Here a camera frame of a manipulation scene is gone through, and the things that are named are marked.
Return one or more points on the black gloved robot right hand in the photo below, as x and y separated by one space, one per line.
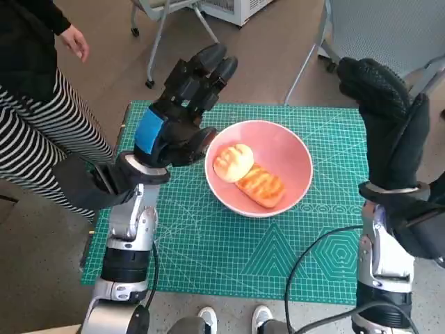
389 139

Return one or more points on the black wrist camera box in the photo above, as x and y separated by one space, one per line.
424 229
83 188

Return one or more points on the round toy bread bun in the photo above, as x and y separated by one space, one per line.
231 161

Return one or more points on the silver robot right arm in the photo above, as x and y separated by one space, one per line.
382 261

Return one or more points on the person in striped clothing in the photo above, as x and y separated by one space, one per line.
34 121

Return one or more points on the oblong striped toy bread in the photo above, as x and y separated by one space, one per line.
264 188

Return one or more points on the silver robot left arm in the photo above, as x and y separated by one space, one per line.
133 219

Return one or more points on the green cutting mat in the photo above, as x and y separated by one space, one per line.
208 243

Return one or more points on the dark grey knee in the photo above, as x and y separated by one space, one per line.
187 327
280 328

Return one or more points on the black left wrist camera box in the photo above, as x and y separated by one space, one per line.
83 188

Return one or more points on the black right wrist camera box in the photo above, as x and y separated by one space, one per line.
424 229

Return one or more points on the pink bowl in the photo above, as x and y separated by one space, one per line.
285 146

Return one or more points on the white sneaker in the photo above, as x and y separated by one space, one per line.
207 318
261 318

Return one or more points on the grey chair with casters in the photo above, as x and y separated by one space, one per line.
158 38

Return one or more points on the white appliance cabinet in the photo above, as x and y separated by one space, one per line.
240 10

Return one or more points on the bare black robot left hand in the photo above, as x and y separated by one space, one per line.
174 139

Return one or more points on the grey mesh seat chair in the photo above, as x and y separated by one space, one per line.
375 31

